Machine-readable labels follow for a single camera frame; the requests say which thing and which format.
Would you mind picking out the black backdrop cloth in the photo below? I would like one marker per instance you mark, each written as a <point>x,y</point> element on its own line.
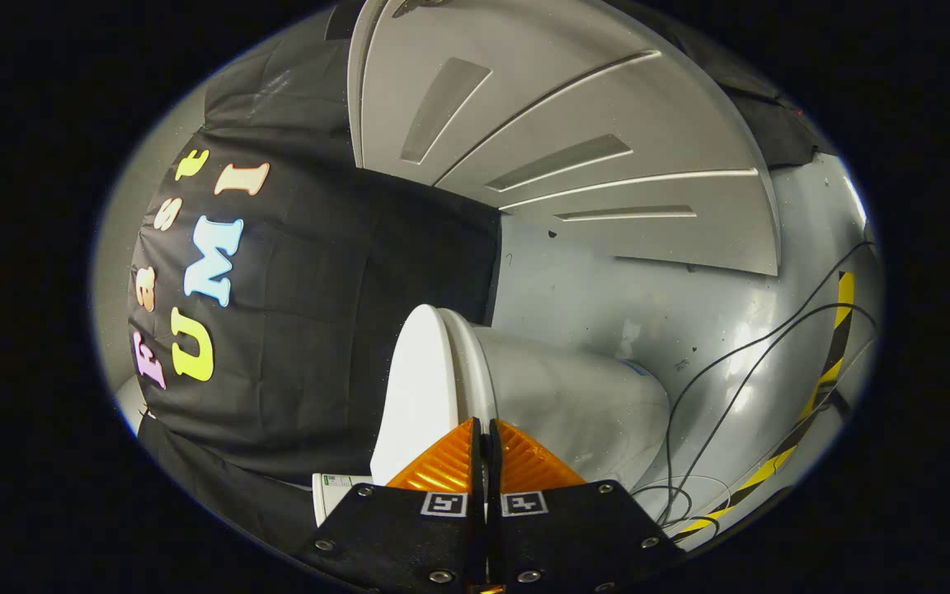
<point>310,330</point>

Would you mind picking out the yellow black hazard tape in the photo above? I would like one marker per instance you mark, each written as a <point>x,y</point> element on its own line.
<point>831,363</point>

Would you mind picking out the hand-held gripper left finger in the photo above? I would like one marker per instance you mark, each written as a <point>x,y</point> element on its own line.
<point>397,536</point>

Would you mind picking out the white drawer cabinet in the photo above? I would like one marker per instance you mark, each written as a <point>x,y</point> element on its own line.
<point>574,124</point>

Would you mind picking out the white toilet lid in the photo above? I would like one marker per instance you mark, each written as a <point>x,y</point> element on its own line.
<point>417,388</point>

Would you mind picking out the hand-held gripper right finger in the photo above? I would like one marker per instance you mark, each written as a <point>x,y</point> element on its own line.
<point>574,536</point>

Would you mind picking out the white toilet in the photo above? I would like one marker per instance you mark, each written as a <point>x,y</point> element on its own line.
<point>574,404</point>

